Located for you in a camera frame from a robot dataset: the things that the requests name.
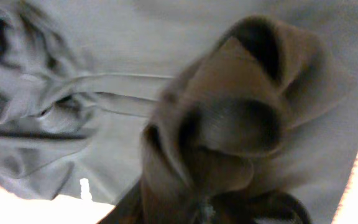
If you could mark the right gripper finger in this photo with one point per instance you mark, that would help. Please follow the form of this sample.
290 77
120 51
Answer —
218 120

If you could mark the black t-shirt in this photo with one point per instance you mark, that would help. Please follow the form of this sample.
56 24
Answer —
79 81

